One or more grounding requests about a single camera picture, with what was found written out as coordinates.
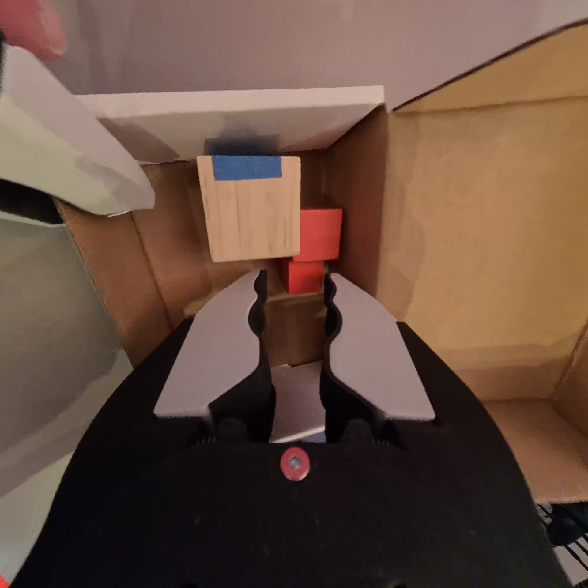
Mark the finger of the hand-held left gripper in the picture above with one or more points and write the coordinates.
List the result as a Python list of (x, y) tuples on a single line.
[(69, 151)]

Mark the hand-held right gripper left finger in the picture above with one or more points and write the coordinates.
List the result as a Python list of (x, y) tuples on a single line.
[(211, 358)]

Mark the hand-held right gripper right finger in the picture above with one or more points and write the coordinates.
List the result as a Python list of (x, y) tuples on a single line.
[(372, 363)]

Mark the red wooden cube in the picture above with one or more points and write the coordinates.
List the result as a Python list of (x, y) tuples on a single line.
[(303, 275), (319, 234)]

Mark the wooden cube with blue tape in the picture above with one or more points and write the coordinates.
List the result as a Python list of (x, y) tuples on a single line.
[(252, 216)]

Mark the white cardboard box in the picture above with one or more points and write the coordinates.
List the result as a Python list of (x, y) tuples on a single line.
[(482, 229)]

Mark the person's left hand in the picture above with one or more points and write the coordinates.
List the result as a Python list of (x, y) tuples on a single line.
[(27, 23)]

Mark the black and white patterned object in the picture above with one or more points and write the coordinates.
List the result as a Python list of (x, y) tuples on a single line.
[(567, 546)]

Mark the red object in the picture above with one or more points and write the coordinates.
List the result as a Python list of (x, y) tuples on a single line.
[(4, 579)]

